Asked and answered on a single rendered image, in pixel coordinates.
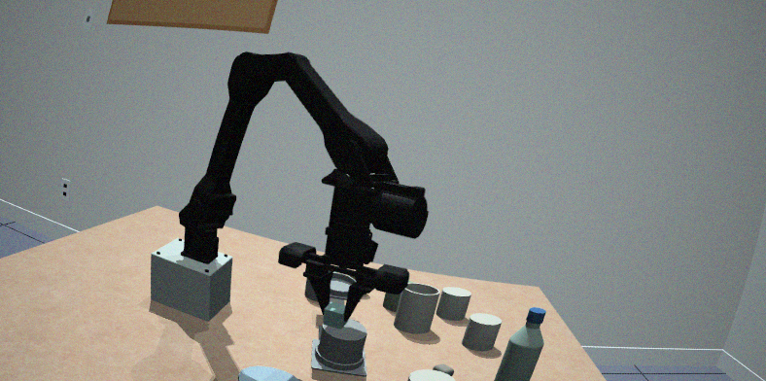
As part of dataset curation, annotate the small grey pebble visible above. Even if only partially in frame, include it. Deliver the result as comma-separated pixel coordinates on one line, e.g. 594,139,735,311
433,364,454,376

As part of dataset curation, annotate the grey balance beam with round pans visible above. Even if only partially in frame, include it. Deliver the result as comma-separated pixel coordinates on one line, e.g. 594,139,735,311
311,272,367,377

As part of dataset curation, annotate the white cylinder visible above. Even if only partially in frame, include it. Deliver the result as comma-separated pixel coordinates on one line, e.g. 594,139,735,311
407,369,455,381

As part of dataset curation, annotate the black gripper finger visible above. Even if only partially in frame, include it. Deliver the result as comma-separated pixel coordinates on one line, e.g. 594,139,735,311
303,270,334,316
344,282,374,322

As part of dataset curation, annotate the light blue round disc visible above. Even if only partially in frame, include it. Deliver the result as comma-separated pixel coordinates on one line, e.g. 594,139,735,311
238,365,299,381

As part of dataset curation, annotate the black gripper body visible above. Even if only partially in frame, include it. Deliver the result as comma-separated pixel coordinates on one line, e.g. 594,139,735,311
278,219,410,294

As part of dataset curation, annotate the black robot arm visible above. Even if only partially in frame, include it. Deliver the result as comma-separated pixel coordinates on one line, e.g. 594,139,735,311
179,52,428,264

